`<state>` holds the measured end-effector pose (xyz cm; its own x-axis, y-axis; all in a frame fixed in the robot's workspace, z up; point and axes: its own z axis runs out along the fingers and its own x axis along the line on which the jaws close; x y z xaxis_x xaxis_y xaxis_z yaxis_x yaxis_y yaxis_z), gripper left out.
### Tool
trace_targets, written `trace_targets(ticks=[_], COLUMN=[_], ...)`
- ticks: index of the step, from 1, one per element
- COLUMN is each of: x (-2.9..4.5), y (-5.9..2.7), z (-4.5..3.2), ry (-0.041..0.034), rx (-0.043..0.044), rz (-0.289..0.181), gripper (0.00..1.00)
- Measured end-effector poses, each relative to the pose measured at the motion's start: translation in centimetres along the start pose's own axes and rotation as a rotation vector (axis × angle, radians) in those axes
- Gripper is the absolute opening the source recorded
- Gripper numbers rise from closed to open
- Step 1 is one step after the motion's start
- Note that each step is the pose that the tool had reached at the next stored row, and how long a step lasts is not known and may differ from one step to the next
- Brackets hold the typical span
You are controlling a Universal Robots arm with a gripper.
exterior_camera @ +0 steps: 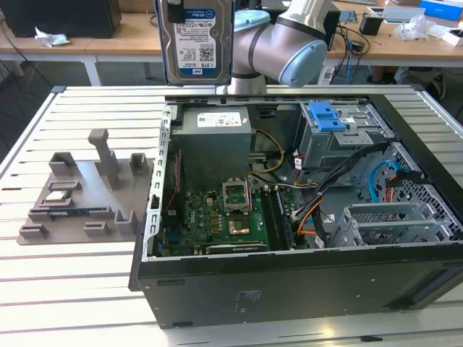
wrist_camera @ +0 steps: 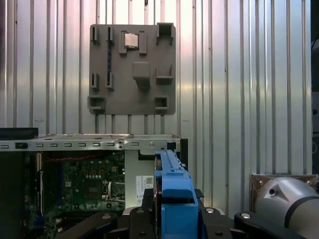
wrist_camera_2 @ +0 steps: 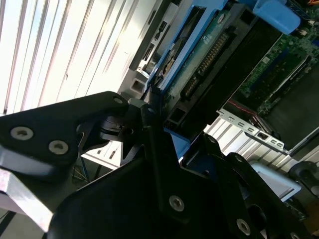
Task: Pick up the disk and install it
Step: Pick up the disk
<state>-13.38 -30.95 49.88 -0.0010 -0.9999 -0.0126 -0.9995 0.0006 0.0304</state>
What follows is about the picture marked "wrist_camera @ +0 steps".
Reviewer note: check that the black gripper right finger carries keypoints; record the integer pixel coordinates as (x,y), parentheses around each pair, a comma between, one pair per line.
(216,224)

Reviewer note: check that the black PC case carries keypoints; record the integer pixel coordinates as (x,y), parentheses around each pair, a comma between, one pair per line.
(62,145)

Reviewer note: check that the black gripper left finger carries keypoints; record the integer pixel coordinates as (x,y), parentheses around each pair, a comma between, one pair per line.
(139,224)

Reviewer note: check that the metal socket cover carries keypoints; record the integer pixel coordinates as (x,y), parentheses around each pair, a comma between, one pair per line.
(104,185)

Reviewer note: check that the grey parts rack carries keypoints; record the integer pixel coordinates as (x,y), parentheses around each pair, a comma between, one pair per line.
(124,99)

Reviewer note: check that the silver CPU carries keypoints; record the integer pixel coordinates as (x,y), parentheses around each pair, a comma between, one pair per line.
(131,40)

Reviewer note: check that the hard disk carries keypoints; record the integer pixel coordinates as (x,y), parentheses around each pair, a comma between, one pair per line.
(174,199)

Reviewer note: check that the grey power supply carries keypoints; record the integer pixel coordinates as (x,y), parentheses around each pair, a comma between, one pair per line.
(132,169)

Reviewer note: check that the blue RAM stick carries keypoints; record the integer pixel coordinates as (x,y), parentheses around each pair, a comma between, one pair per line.
(109,57)

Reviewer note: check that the green motherboard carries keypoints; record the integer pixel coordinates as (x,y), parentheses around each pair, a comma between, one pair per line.
(74,179)

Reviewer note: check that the CPU socket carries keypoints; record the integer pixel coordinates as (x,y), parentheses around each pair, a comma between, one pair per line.
(92,189)

